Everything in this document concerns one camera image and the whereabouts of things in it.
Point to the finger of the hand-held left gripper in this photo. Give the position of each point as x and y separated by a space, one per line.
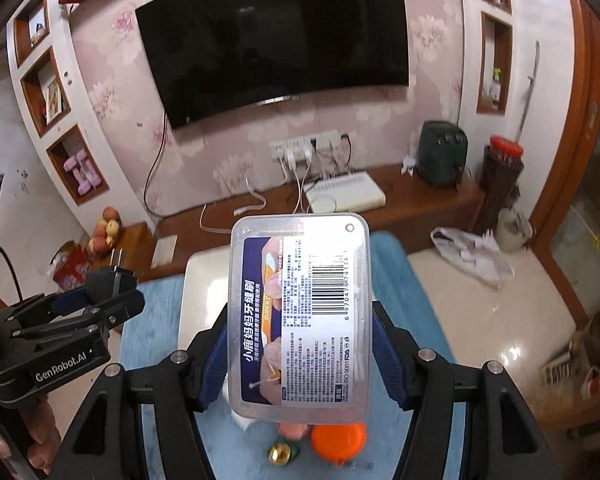
115 310
65 301

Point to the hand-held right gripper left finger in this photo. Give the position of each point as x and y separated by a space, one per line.
212 360

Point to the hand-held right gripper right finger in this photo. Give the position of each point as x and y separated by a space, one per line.
387 360

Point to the black plug adapter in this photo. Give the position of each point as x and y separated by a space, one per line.
107 280

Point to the white plastic storage bin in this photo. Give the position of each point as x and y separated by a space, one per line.
205 300

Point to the clear plastic labelled box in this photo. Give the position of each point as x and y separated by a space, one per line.
300 310

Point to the person's left hand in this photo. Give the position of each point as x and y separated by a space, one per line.
40 425

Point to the red snack bag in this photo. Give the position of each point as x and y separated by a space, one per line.
72 270

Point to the blue knitted table mat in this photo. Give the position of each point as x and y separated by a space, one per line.
430 320

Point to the wooden side cabinet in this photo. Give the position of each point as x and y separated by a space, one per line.
132 245

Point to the beige flat box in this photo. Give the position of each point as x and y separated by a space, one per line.
164 252

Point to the plush toy fruit pile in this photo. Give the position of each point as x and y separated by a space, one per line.
106 235

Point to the orange round case with carabiners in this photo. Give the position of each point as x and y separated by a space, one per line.
339 440

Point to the pink oval comb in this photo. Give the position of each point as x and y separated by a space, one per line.
295 432

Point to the gold and green trinket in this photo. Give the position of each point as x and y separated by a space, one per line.
282 454

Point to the pink dumbbell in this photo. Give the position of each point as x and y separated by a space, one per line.
89 167
77 176

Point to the white plastic bag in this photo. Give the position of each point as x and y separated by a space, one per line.
472 257

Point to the wooden television stand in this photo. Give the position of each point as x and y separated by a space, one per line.
430 200

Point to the printed cardboard box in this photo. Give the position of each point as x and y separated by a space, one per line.
557 367

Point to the white set-top box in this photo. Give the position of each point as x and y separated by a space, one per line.
345 192

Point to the white waste bin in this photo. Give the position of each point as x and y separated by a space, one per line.
514 232

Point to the white rabbit figure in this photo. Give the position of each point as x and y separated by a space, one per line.
411 166

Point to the picture book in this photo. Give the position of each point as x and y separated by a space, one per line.
54 102

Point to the dark green air fryer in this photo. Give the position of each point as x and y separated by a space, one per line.
442 155

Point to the white charger plugs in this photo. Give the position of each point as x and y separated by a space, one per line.
292 156

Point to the glass sliding door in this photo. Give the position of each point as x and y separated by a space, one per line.
580 250

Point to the red round lid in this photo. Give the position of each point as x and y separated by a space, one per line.
506 147

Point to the small shelf ornament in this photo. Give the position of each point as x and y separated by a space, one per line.
40 32

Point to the green capped bottle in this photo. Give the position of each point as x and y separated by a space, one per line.
495 87

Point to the sheathed sword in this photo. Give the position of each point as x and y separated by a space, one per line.
529 90

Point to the black flat television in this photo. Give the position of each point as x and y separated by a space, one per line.
280 35

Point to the white wall shelf unit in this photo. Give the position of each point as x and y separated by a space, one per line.
467 60
80 110

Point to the white wall socket strip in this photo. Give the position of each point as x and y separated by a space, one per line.
280 146

